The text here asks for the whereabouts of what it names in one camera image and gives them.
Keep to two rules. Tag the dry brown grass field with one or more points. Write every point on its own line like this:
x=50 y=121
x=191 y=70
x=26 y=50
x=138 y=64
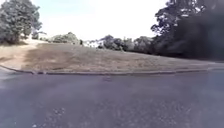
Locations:
x=100 y=58

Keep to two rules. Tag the grey stone kerb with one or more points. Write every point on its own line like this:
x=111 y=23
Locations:
x=100 y=73

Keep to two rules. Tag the row of green bushes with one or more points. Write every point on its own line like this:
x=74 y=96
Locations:
x=116 y=43

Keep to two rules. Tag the white building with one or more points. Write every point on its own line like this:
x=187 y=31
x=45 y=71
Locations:
x=92 y=43

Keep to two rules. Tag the grey asphalt road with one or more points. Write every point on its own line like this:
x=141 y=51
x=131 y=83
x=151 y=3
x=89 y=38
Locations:
x=110 y=100

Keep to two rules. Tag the dark large trees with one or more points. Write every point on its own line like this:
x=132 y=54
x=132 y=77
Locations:
x=193 y=30

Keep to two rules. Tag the pale dirt path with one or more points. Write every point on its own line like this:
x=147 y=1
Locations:
x=18 y=55

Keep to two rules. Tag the large green tree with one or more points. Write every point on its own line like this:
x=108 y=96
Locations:
x=16 y=20

